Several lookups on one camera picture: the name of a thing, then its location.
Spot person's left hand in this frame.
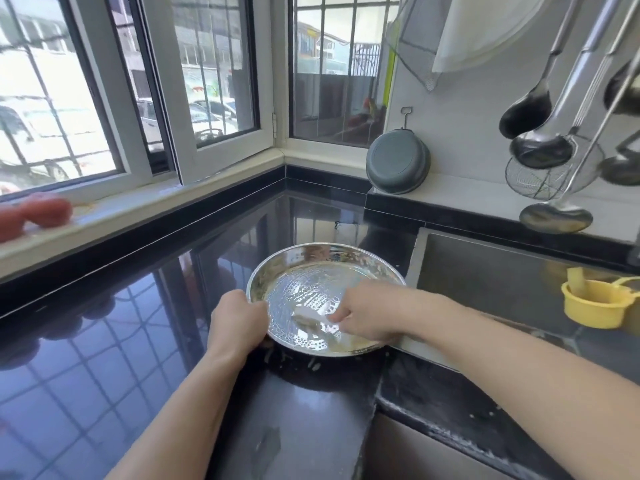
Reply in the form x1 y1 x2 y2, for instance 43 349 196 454
204 289 271 374

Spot grey hanging basin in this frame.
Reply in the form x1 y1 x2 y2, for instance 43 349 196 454
365 127 432 196

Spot yellow-handled steel ladle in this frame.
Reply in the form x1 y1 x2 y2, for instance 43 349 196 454
519 45 640 236

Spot person's right hand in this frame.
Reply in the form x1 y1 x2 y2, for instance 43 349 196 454
328 279 436 344

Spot person's left forearm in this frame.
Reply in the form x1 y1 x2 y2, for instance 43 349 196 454
105 357 261 480

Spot white cleaning brush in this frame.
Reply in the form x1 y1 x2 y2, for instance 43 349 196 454
290 307 336 334

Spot round steel basin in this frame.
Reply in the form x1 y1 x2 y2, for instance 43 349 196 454
245 241 409 359

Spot yellow hanging sink cup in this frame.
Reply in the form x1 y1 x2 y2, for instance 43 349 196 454
561 267 640 330

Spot white hanging cloth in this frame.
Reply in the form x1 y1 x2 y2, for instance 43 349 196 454
390 0 556 93

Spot steel soup ladle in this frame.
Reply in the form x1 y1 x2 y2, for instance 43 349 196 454
509 0 626 171

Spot stainless steel sink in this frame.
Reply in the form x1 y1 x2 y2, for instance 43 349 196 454
390 227 640 396

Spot orange-handled brass ladle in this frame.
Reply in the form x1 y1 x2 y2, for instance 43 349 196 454
603 59 640 118

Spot wire mesh skimmer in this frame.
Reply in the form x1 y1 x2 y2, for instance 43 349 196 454
505 25 640 203

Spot hanging steel ladles and skimmer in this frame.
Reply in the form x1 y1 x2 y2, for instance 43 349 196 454
498 0 591 141

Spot person's right forearm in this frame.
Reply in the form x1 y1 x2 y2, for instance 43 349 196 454
415 295 640 480

